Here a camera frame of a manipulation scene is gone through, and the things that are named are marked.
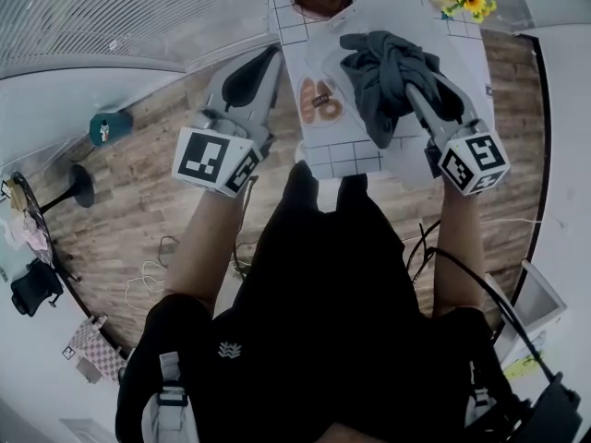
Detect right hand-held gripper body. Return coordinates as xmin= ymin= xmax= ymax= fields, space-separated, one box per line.
xmin=424 ymin=118 xmax=512 ymax=198

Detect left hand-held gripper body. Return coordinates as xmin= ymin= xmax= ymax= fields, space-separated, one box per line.
xmin=171 ymin=107 xmax=274 ymax=198

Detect dark grey clothes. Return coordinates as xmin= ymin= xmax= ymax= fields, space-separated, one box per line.
xmin=339 ymin=30 xmax=445 ymax=150

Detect person's left forearm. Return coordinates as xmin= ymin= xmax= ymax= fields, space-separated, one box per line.
xmin=163 ymin=185 xmax=251 ymax=317

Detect person's right forearm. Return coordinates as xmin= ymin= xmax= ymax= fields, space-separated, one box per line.
xmin=431 ymin=183 xmax=488 ymax=318

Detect white grid tablecloth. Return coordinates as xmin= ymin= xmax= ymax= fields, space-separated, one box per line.
xmin=267 ymin=0 xmax=496 ymax=180

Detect white slatted screen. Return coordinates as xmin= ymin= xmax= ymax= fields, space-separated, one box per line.
xmin=0 ymin=0 xmax=333 ymax=80

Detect white open box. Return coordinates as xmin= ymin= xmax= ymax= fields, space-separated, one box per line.
xmin=487 ymin=258 xmax=569 ymax=365

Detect brown box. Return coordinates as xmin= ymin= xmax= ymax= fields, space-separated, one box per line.
xmin=2 ymin=176 xmax=30 ymax=212

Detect person's black clothing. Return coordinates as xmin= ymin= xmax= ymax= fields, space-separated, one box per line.
xmin=114 ymin=159 xmax=525 ymax=443

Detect black device box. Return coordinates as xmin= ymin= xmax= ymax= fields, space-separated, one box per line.
xmin=524 ymin=370 xmax=584 ymax=443

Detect black floor cable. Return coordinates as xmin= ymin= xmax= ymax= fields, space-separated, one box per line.
xmin=156 ymin=234 xmax=181 ymax=268

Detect black round pedestal table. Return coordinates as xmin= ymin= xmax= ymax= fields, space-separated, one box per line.
xmin=9 ymin=162 xmax=96 ymax=267

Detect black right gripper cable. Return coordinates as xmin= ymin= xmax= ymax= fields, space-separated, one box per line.
xmin=404 ymin=219 xmax=558 ymax=385

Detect white floor cable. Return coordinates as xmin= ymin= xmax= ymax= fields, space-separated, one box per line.
xmin=124 ymin=259 xmax=168 ymax=316

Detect grey backpack strap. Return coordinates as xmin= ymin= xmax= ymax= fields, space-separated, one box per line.
xmin=140 ymin=351 xmax=200 ymax=443
xmin=464 ymin=361 xmax=499 ymax=429

